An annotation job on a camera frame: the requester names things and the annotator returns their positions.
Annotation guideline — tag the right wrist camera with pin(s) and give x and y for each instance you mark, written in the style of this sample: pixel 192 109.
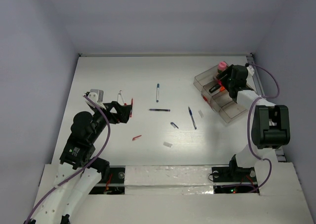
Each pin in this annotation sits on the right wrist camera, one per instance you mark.
pixel 250 69

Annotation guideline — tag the purple gel pen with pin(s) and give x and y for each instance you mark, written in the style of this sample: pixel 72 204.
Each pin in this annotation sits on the purple gel pen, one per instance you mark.
pixel 159 110

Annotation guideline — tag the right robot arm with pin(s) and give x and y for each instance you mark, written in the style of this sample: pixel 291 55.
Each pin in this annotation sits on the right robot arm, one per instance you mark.
pixel 268 125

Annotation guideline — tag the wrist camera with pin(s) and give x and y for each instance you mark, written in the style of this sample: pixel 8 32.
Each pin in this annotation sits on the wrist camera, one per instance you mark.
pixel 96 95
pixel 250 69

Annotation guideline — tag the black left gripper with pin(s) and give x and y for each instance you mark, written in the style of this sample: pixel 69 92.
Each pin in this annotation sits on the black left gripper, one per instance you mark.
pixel 122 114

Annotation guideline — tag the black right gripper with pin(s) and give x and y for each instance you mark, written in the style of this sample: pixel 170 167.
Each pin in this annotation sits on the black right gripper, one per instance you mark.
pixel 224 80

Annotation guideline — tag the clear acrylic organizer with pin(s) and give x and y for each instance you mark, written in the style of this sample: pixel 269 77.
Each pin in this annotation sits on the clear acrylic organizer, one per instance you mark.
pixel 221 102

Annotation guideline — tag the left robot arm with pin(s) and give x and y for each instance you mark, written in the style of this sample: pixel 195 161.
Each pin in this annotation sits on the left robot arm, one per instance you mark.
pixel 80 167

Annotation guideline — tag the pink cap sticker bottle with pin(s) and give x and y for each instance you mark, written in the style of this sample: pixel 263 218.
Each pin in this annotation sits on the pink cap sticker bottle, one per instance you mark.
pixel 221 67

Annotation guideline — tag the blue ballpoint pen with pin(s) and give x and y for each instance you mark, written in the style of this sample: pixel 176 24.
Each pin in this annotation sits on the blue ballpoint pen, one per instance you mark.
pixel 192 118

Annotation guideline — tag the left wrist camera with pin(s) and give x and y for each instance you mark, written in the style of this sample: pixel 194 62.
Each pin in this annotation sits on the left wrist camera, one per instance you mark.
pixel 96 95

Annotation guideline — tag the pink cap black highlighter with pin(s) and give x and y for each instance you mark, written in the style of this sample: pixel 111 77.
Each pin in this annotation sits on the pink cap black highlighter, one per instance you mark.
pixel 215 87

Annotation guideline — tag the red gel pen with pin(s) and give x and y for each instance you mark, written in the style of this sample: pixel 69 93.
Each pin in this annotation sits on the red gel pen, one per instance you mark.
pixel 130 115

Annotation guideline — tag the red cap white marker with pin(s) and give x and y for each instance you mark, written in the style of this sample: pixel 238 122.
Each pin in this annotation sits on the red cap white marker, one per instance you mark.
pixel 122 97

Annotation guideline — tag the white foam front board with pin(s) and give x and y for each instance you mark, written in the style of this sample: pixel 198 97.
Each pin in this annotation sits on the white foam front board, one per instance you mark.
pixel 169 195

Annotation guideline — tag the blue cap white marker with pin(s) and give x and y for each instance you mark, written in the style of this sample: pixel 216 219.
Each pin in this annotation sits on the blue cap white marker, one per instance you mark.
pixel 157 92

